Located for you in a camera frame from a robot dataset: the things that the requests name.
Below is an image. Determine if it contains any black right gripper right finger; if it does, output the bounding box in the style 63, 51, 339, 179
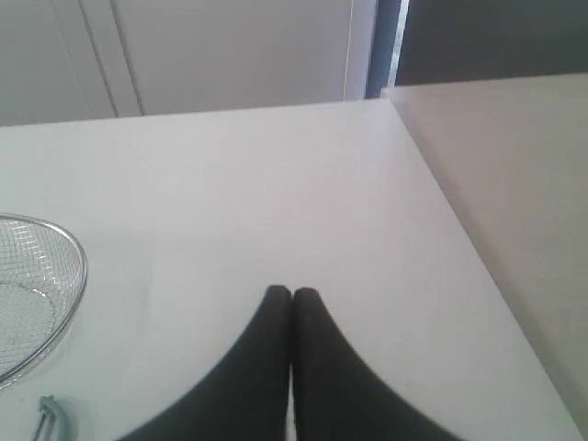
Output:
291, 288, 457, 440

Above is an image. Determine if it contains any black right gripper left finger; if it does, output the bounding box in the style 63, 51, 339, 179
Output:
123, 285, 292, 440

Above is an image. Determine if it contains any teal handled peeler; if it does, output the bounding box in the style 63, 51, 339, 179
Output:
31, 395, 74, 441

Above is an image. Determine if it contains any steel wire mesh basket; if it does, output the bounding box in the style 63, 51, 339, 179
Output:
1, 213, 88, 388

